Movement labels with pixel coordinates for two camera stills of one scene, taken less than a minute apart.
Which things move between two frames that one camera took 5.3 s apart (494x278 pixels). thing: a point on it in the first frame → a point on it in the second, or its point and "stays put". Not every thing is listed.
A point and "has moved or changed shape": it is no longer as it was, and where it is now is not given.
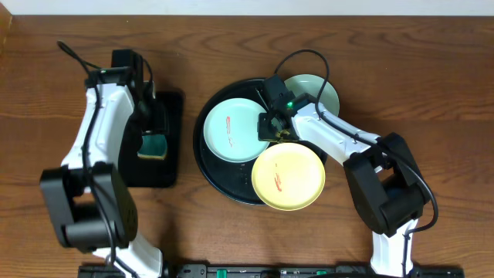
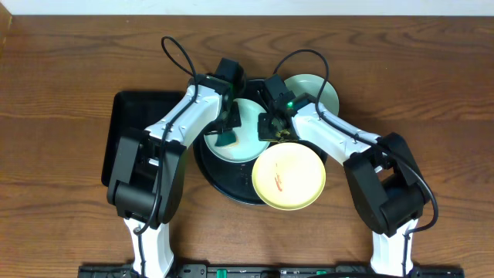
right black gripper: x=263 y=133 stays put
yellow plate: x=288 y=176 stays put
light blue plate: x=231 y=130 stays put
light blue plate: x=312 y=85 stays put
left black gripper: x=162 y=120 → x=236 y=115
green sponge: x=153 y=147 has moved or changed shape
